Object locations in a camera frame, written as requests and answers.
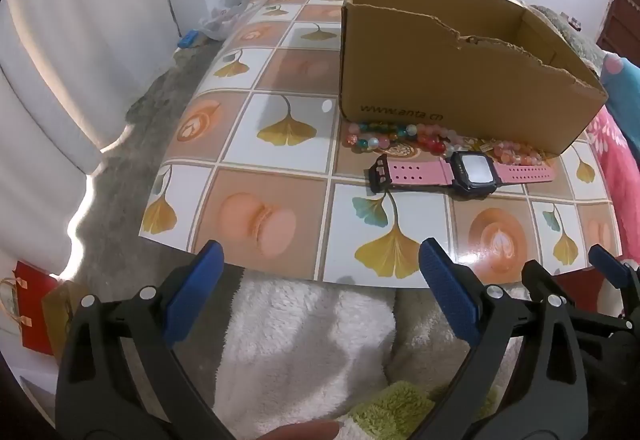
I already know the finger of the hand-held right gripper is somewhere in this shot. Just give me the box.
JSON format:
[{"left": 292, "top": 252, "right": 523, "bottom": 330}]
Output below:
[
  {"left": 588, "top": 244, "right": 640, "bottom": 317},
  {"left": 521, "top": 259, "right": 571, "bottom": 311}
]

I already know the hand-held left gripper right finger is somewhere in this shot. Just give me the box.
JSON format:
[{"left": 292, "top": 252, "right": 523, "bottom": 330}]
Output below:
[{"left": 415, "top": 237, "right": 591, "bottom": 440}]

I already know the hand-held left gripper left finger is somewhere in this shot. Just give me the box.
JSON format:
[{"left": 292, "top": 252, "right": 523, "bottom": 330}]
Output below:
[{"left": 55, "top": 240, "right": 236, "bottom": 440}]

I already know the pink strap smart watch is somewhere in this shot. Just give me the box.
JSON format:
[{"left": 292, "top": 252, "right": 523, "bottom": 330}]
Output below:
[{"left": 369, "top": 151, "right": 557, "bottom": 195}]

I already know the pink bead bracelet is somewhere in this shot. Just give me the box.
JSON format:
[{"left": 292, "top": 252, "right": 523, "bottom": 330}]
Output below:
[{"left": 492, "top": 144, "right": 548, "bottom": 167}]

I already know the multicoloured bead bracelet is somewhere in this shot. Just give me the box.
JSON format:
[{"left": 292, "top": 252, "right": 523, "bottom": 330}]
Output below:
[{"left": 345, "top": 120, "right": 453, "bottom": 157}]

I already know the brown cardboard box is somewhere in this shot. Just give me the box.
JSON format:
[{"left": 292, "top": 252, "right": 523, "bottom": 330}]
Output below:
[{"left": 339, "top": 0, "right": 609, "bottom": 158}]

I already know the person's left hand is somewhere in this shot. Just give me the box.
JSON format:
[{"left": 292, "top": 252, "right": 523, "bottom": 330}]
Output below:
[{"left": 260, "top": 421, "right": 343, "bottom": 440}]

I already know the white fluffy blanket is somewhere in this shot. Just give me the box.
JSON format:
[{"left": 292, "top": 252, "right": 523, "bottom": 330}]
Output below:
[{"left": 215, "top": 265, "right": 501, "bottom": 440}]

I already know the brown gift bag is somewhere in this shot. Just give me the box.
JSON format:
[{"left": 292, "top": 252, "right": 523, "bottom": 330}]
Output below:
[{"left": 42, "top": 280, "right": 93, "bottom": 361}]

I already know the green fluffy blanket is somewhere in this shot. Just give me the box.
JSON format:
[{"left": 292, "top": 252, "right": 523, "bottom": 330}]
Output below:
[{"left": 345, "top": 380, "right": 496, "bottom": 440}]

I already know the red gift bag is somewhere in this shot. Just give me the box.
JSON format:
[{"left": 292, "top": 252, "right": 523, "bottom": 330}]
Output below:
[{"left": 12, "top": 261, "right": 63, "bottom": 356}]

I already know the blue plush pillow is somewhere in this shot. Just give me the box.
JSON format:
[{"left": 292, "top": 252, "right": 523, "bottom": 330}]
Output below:
[{"left": 597, "top": 51, "right": 640, "bottom": 146}]

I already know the grey fuzzy rug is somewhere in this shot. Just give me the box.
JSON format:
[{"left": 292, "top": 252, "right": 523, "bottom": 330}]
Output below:
[{"left": 60, "top": 37, "right": 226, "bottom": 281}]

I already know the green patterned bedding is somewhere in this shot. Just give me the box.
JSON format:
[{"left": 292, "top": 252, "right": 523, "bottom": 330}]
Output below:
[{"left": 530, "top": 4, "right": 608, "bottom": 71}]

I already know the brown wooden door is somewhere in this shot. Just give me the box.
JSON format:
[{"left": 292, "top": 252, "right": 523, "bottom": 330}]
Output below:
[{"left": 595, "top": 0, "right": 640, "bottom": 66}]

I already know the white curtain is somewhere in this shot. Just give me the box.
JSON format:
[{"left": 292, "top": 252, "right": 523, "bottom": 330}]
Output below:
[{"left": 0, "top": 0, "right": 181, "bottom": 181}]

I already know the clear plastic bag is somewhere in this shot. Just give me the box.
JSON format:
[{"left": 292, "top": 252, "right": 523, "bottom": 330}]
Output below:
[{"left": 200, "top": 0, "right": 251, "bottom": 41}]

